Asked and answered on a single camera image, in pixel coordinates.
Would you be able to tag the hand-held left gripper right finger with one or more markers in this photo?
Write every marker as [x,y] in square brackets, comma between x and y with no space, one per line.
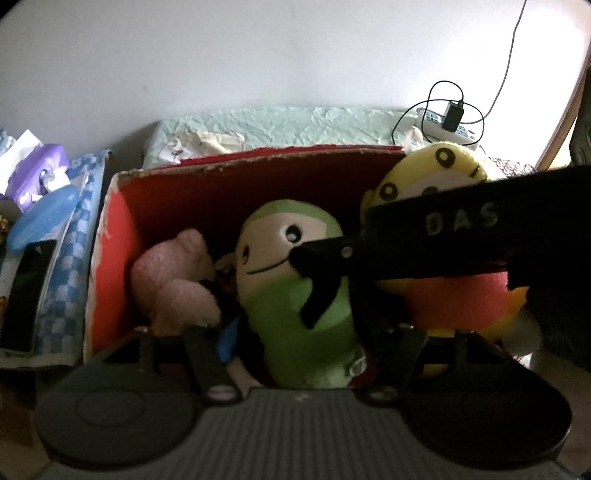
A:
[406,355]

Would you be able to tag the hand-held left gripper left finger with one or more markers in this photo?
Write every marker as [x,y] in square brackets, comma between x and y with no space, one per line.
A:
[227,344]

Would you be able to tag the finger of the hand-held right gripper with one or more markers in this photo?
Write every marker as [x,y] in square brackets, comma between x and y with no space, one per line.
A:
[332,256]

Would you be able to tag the green plush toy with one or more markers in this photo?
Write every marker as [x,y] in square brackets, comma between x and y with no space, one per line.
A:
[300,327]

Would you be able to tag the dusty pink plush toy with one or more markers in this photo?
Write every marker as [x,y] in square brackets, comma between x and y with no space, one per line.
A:
[175,286]

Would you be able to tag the yellow tiger plush toy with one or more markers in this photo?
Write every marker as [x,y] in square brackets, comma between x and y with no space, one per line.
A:
[415,170]

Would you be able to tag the red cardboard box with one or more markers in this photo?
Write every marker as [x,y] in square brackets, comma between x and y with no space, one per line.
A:
[207,198]

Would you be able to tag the brown patterned blanket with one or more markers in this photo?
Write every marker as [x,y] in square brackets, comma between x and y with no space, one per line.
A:
[512,167]

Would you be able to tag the white power strip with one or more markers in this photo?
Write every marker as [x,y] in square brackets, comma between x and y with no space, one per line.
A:
[434,127]

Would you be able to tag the black charger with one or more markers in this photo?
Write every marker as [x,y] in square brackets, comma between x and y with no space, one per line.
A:
[452,115]

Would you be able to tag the black flat case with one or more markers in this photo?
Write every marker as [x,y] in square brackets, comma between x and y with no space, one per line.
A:
[25,295]

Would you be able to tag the blue plastic case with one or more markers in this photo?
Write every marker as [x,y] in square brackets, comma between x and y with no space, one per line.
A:
[41,217]

